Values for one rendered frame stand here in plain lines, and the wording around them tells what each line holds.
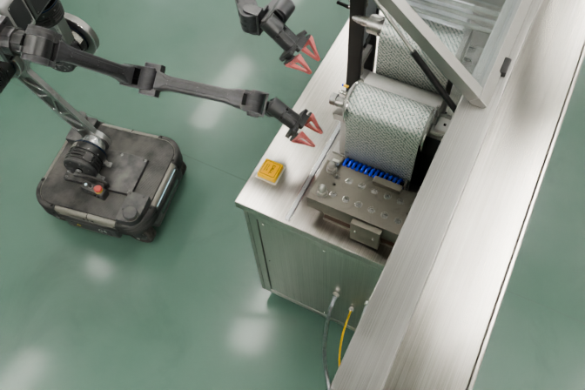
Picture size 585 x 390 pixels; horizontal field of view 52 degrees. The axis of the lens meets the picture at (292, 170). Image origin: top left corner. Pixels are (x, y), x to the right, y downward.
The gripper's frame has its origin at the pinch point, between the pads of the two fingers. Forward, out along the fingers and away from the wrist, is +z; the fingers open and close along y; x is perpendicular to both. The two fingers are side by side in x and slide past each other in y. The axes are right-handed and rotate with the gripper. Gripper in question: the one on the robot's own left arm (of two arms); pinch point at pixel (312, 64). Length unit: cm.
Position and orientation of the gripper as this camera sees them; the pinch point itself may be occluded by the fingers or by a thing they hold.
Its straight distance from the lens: 184.7
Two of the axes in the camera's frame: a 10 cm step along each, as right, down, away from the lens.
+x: 5.4, -1.9, -8.2
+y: -4.4, 7.6, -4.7
